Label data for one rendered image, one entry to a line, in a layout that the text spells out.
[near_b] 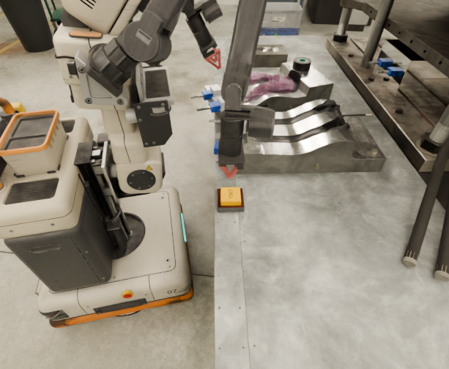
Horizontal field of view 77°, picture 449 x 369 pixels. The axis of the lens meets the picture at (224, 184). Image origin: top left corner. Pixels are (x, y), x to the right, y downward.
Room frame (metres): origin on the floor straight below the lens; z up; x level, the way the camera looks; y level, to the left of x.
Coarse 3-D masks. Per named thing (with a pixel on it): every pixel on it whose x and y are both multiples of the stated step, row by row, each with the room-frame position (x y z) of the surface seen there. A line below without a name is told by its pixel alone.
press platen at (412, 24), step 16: (352, 0) 1.96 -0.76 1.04; (368, 0) 1.94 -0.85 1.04; (400, 0) 1.94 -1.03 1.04; (416, 0) 1.94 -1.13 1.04; (432, 0) 1.94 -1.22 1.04; (448, 0) 1.94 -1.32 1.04; (400, 16) 1.62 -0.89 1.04; (416, 16) 1.62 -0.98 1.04; (432, 16) 1.62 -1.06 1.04; (448, 16) 1.62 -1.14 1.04; (400, 32) 1.46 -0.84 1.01; (416, 32) 1.38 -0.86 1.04; (432, 32) 1.38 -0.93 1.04; (448, 32) 1.38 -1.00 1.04; (416, 48) 1.28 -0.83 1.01; (432, 48) 1.19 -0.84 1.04; (448, 48) 1.18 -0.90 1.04; (432, 64) 1.14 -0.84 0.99; (448, 64) 1.06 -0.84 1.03; (448, 96) 0.88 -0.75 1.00
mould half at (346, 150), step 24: (312, 120) 0.86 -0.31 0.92; (360, 120) 0.95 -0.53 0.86; (264, 144) 0.76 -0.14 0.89; (288, 144) 0.76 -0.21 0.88; (312, 144) 0.74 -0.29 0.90; (336, 144) 0.71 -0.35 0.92; (360, 144) 0.79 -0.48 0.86; (264, 168) 0.71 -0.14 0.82; (288, 168) 0.71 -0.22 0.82; (312, 168) 0.71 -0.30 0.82; (336, 168) 0.71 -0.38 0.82; (360, 168) 0.72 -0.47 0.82
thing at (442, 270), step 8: (448, 200) 0.54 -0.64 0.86; (448, 208) 0.51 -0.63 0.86; (448, 216) 0.48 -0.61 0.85; (448, 224) 0.46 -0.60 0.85; (448, 232) 0.43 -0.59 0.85; (440, 240) 0.42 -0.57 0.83; (448, 240) 0.41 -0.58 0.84; (440, 248) 0.40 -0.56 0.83; (448, 248) 0.39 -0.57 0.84; (440, 256) 0.37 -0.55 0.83; (448, 256) 0.37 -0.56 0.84; (440, 264) 0.35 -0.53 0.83; (448, 264) 0.35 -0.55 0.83; (440, 272) 0.33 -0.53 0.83; (448, 272) 0.33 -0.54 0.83
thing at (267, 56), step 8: (256, 48) 1.66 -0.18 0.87; (264, 48) 1.68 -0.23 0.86; (272, 48) 1.68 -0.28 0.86; (280, 48) 1.66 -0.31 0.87; (256, 56) 1.57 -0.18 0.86; (264, 56) 1.57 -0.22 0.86; (272, 56) 1.57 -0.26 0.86; (280, 56) 1.57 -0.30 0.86; (256, 64) 1.57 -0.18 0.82; (264, 64) 1.57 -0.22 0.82; (272, 64) 1.57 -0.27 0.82; (280, 64) 1.57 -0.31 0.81
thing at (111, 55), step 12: (108, 48) 0.65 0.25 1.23; (120, 48) 0.64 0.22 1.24; (96, 60) 0.63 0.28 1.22; (108, 60) 0.62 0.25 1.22; (120, 60) 0.63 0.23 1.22; (132, 60) 0.64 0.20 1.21; (96, 72) 0.59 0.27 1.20; (108, 72) 0.62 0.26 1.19; (120, 72) 0.62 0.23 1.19; (108, 84) 0.60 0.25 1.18; (120, 84) 0.64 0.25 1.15
